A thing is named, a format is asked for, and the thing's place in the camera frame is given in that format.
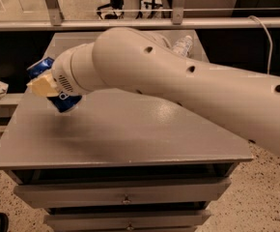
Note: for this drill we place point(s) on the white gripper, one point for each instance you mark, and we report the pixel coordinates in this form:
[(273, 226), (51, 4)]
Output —
[(62, 72)]

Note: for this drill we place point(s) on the blue pepsi can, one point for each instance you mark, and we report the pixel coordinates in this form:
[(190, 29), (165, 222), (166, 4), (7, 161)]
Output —
[(63, 102)]

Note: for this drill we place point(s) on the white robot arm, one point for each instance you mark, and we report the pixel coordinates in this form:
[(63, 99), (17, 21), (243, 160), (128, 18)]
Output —
[(243, 102)]

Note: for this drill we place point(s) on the grey drawer cabinet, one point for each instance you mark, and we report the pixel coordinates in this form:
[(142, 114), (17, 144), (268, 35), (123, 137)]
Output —
[(116, 136)]

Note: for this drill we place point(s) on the black office chair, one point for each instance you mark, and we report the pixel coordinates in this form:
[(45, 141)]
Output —
[(115, 5)]

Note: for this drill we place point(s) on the grey upper drawer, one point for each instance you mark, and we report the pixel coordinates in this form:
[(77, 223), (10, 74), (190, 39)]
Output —
[(122, 193)]

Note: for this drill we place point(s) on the grey drawer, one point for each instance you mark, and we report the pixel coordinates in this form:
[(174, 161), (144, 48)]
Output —
[(122, 193), (127, 222)]

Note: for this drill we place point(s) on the clear plastic water bottle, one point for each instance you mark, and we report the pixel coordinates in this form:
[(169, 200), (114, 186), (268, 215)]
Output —
[(183, 46)]

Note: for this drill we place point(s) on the grey lower drawer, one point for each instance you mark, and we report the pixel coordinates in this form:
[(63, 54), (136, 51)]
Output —
[(127, 222)]

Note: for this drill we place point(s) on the metal railing frame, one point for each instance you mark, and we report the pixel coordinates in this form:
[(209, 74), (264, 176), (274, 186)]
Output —
[(76, 15)]

